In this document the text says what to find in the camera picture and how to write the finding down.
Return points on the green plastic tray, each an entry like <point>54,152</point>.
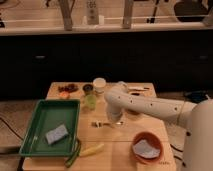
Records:
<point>48,115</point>

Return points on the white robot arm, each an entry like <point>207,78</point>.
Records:
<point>196,118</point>

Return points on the silver metal fork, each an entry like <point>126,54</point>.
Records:
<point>101,124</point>

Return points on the black handled white brush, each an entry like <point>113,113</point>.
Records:
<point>138,88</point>

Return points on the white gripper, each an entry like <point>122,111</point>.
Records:
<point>114,117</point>

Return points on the small orange toy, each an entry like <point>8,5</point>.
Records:
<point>64,95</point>

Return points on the white cup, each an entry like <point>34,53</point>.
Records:
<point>99,84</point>

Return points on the small dark cup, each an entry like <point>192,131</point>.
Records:
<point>88,89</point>

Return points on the green translucent cup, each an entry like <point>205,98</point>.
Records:
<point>90,101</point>

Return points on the white device on counter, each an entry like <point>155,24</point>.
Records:
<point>92,12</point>

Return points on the yellow toy banana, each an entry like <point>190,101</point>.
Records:
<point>91,150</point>

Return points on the green toy vegetable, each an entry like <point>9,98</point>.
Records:
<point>75,154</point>

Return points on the dark red toy food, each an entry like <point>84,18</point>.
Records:
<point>68,88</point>

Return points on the blue cloth in bowl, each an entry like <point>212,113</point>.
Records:
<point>145,150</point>

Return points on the blue sponge in tray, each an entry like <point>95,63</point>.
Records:
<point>56,134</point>

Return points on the orange bowl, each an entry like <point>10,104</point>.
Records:
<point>154,141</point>

